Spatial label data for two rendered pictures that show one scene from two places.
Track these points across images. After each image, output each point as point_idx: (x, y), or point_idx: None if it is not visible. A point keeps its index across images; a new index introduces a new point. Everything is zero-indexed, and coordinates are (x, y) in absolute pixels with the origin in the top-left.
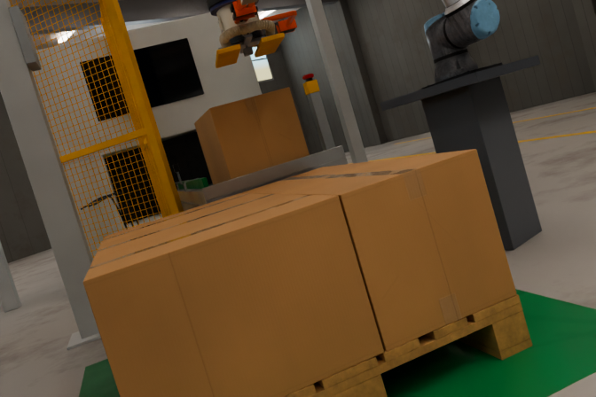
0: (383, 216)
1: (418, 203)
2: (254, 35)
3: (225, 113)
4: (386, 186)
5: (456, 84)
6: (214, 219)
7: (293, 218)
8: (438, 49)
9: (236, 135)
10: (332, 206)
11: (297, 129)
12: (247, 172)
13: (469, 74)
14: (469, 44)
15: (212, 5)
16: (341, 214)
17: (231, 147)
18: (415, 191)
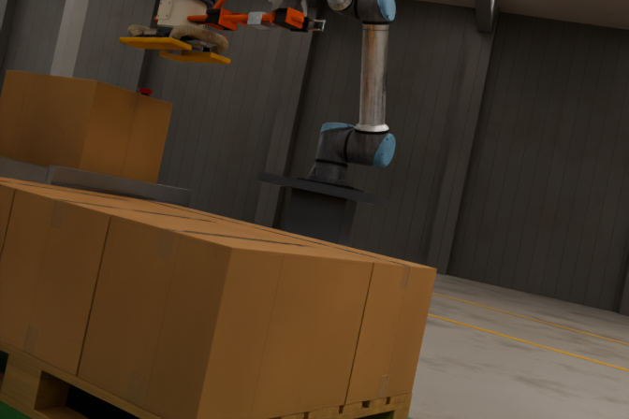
0: (385, 293)
1: (402, 293)
2: None
3: (109, 95)
4: (394, 269)
5: (349, 195)
6: (207, 226)
7: (348, 266)
8: (330, 152)
9: (106, 124)
10: (368, 269)
11: (159, 151)
12: (95, 170)
13: (366, 194)
14: (358, 164)
15: None
16: (369, 278)
17: (95, 135)
18: (403, 282)
